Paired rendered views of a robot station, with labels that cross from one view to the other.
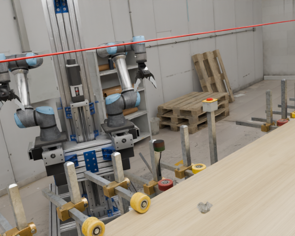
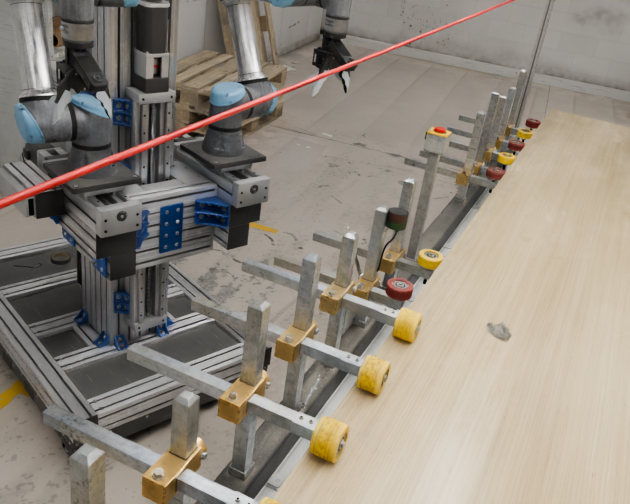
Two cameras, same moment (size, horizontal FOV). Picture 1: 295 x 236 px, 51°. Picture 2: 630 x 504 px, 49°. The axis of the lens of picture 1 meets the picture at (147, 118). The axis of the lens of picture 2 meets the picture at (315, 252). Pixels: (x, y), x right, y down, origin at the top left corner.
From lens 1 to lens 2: 111 cm
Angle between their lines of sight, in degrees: 30
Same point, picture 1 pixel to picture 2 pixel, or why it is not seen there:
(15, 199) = (263, 331)
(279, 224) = (614, 355)
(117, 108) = (238, 118)
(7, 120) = not seen: outside the picture
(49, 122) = (105, 136)
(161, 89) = not seen: hidden behind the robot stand
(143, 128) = not seen: hidden behind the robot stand
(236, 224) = (562, 357)
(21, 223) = (258, 372)
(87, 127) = (160, 149)
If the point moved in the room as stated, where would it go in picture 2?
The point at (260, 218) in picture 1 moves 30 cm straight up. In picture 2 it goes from (586, 347) to (622, 251)
